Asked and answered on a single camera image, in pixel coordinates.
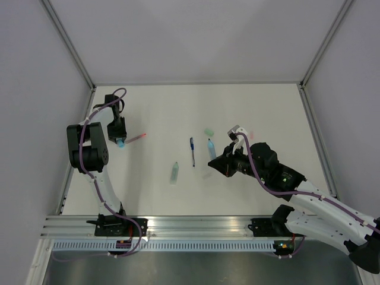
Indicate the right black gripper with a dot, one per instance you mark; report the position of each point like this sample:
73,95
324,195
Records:
224,163

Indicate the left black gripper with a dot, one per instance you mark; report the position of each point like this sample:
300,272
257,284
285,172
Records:
122,133

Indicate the blue highlighter cap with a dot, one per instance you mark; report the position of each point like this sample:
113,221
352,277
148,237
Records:
120,143

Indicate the blue highlighter marker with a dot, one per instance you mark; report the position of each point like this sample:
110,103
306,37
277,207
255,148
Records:
211,149

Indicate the blue ballpoint pen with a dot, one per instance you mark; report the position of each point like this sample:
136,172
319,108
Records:
191,141

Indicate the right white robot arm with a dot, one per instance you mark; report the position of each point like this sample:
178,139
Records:
309,211

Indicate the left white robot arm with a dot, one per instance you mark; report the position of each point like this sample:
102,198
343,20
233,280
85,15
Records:
111,108

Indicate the clear pen cap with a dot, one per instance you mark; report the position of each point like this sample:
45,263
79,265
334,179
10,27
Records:
206,176

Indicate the red highlighter marker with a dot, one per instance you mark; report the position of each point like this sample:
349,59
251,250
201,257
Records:
135,138

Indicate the green highlighter cap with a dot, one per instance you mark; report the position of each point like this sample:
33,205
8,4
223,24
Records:
208,132

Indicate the green highlighter marker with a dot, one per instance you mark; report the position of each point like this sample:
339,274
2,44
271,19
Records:
174,174

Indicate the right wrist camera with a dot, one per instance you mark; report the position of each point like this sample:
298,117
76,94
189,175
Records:
235,134

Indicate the left aluminium frame post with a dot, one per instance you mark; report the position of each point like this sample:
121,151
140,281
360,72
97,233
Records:
62,33

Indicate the aluminium frame post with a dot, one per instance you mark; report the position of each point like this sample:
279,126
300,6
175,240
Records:
62,33
333,29

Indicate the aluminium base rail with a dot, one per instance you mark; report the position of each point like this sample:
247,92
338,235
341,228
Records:
157,227

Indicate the white slotted cable duct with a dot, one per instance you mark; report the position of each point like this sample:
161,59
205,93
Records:
167,245

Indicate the right aluminium frame post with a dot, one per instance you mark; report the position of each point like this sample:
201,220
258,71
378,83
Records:
333,29

